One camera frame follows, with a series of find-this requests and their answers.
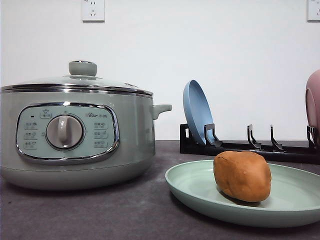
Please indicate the glass steamer lid green knob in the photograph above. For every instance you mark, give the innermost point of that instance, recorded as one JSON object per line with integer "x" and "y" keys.
{"x": 81, "y": 78}

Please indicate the green plate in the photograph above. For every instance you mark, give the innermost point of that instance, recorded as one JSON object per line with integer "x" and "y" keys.
{"x": 293, "y": 200}

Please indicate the black dish rack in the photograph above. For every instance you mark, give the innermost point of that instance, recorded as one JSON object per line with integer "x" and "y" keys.
{"x": 308, "y": 153}

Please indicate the pink plate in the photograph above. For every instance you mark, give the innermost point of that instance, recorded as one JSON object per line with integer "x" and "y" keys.
{"x": 312, "y": 103}

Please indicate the brown potato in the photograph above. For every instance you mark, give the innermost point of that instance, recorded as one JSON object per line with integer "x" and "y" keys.
{"x": 242, "y": 176}

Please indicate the green electric steamer pot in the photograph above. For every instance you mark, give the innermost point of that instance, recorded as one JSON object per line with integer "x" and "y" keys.
{"x": 61, "y": 140}

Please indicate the blue plate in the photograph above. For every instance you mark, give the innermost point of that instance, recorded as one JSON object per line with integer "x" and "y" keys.
{"x": 198, "y": 109}

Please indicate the white wall socket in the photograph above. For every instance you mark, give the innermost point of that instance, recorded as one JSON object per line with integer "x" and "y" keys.
{"x": 93, "y": 11}
{"x": 313, "y": 11}

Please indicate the white wall socket left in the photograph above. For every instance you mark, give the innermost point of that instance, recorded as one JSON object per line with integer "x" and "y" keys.
{"x": 93, "y": 11}

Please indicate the white wall socket right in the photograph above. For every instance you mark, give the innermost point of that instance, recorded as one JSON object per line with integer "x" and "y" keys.
{"x": 313, "y": 11}

